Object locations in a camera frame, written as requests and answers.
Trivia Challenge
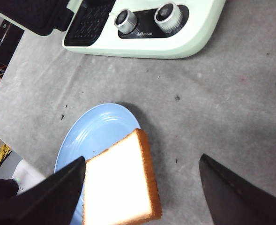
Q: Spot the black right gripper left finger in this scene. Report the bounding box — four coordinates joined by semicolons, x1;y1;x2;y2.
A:
0;157;85;225

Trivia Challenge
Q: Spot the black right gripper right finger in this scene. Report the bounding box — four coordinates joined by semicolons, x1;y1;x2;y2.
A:
199;154;276;225

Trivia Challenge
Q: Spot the white bread slice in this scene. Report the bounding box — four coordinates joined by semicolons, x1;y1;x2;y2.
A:
82;128;162;225

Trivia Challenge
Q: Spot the mint green breakfast maker base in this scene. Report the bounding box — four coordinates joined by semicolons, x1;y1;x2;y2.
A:
62;0;225;59

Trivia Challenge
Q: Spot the blue round plate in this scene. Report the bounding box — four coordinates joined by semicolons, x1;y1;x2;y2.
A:
54;103;142;225

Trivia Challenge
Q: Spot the left silver control knob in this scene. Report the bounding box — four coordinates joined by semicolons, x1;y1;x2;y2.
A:
114;8;138;35

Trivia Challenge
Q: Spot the silver control knob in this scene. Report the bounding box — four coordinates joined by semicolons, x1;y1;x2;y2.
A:
154;2;183;33
114;8;138;35

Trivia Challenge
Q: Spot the right silver control knob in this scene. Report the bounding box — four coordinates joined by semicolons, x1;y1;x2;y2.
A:
154;2;183;33

